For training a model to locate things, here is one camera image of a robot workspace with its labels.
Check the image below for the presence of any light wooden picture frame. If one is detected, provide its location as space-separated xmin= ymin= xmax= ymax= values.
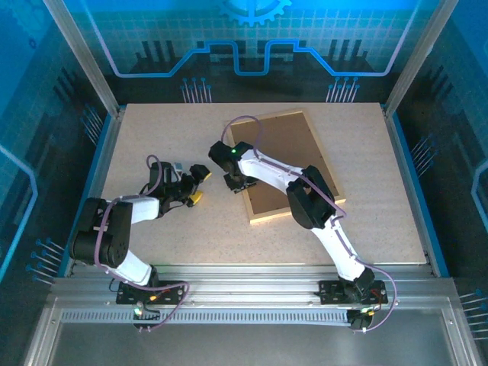
xmin=224 ymin=109 xmax=347 ymax=226

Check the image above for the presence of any brown backing board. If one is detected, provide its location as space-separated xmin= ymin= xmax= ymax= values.
xmin=230 ymin=114 xmax=340 ymax=217

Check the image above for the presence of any black controller module with LED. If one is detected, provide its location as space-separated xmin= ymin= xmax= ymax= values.
xmin=346 ymin=307 xmax=379 ymax=333
xmin=131 ymin=300 xmax=162 ymax=333

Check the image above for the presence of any grey metal tray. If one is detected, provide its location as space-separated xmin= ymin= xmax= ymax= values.
xmin=22 ymin=297 xmax=482 ymax=366

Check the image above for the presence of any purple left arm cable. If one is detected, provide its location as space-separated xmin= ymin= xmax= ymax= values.
xmin=93 ymin=154 xmax=191 ymax=333

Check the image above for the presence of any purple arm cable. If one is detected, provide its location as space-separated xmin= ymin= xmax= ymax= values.
xmin=220 ymin=116 xmax=398 ymax=333
xmin=93 ymin=154 xmax=191 ymax=333

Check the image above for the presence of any aluminium cross rail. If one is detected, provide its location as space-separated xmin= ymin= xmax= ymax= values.
xmin=49 ymin=265 xmax=458 ymax=302

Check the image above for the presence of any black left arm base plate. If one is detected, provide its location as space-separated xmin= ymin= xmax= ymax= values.
xmin=115 ymin=280 xmax=187 ymax=306

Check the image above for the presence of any slotted grey cable duct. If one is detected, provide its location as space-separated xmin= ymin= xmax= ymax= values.
xmin=60 ymin=309 xmax=352 ymax=325

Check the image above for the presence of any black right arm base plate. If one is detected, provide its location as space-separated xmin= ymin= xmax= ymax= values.
xmin=318 ymin=280 xmax=389 ymax=306

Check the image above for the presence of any aluminium corner post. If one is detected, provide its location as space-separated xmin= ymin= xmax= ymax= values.
xmin=43 ymin=0 xmax=123 ymax=115
xmin=383 ymin=0 xmax=461 ymax=115

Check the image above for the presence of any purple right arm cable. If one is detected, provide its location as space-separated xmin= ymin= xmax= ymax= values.
xmin=220 ymin=116 xmax=398 ymax=333

